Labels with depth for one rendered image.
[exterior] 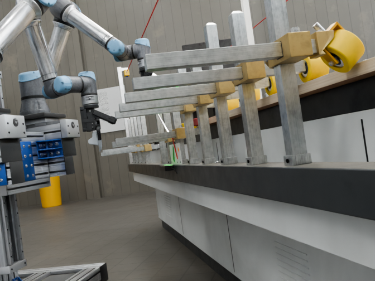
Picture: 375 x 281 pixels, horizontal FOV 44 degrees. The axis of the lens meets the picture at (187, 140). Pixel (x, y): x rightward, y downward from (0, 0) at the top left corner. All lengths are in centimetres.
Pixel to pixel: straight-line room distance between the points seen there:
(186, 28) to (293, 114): 866
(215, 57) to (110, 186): 905
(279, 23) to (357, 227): 46
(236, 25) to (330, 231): 61
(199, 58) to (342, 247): 46
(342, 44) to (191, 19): 868
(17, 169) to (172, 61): 117
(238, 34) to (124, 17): 883
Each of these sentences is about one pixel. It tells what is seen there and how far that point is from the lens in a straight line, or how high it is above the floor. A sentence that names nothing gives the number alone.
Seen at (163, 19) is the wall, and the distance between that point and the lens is 979.
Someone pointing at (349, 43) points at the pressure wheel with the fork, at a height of 94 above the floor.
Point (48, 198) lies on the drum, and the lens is 961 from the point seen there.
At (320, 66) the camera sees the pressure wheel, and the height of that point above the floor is 94.
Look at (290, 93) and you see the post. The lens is 102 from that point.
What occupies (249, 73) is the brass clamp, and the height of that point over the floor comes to 93.
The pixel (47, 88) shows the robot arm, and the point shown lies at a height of 113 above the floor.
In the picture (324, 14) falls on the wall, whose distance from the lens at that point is 948.
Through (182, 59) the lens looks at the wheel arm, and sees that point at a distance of 92.
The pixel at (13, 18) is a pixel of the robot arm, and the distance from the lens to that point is 203.
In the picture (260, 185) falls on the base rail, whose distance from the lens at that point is 115.
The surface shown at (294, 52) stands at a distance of 96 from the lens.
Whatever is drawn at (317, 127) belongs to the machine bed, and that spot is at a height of 78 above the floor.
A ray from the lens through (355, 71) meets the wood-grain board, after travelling 108.
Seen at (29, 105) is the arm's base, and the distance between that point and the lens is 241.
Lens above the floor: 77
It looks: 1 degrees up
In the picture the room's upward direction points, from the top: 8 degrees counter-clockwise
